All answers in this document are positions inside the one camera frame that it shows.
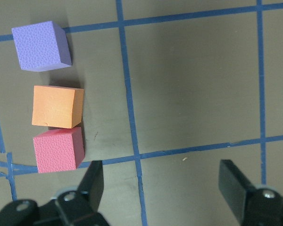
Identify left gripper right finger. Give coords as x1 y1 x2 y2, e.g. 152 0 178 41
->
218 160 283 226

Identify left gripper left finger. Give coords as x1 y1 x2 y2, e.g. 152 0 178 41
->
55 161 108 226

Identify orange foam block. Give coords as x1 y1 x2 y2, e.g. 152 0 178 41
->
32 85 84 129

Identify pink foam block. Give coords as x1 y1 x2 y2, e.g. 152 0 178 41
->
33 127 85 173

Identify purple foam block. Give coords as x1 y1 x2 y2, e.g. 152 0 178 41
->
11 21 72 72

